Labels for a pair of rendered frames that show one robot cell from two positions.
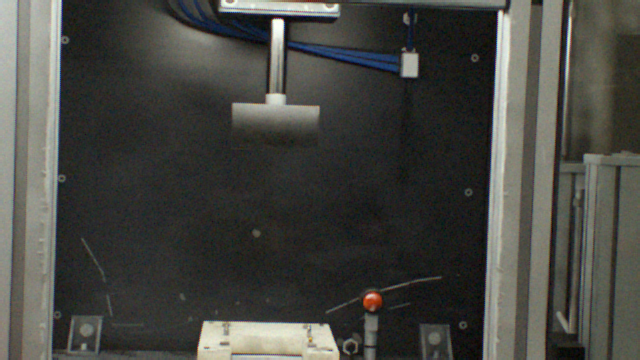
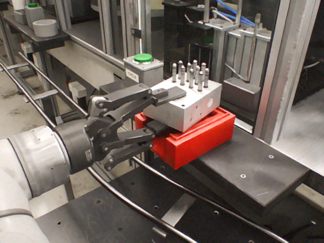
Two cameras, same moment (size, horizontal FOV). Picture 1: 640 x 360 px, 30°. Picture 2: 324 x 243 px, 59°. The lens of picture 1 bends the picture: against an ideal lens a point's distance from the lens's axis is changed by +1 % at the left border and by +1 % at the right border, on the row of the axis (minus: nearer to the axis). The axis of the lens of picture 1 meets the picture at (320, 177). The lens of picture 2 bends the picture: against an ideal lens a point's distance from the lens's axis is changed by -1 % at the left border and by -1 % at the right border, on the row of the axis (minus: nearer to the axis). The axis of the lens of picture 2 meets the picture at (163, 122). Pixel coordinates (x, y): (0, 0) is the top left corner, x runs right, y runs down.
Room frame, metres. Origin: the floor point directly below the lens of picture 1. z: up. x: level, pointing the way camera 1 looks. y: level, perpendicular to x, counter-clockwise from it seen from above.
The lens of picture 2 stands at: (0.53, -0.03, 1.27)
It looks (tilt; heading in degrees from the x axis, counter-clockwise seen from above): 33 degrees down; 55
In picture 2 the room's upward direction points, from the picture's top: straight up
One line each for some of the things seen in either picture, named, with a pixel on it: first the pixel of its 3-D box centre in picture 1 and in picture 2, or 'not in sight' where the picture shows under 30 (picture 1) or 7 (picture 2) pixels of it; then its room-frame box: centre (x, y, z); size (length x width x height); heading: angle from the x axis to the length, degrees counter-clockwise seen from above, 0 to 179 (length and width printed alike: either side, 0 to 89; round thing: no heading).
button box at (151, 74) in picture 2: not in sight; (146, 82); (0.86, 0.50, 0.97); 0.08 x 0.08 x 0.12; 4
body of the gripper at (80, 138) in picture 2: not in sight; (88, 140); (0.64, 0.33, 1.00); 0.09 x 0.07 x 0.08; 4
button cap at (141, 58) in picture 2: not in sight; (142, 60); (0.85, 0.50, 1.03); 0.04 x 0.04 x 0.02
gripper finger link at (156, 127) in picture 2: not in sight; (166, 122); (0.80, 0.34, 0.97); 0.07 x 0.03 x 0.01; 4
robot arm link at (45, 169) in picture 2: not in sight; (41, 159); (0.57, 0.32, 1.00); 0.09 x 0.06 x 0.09; 94
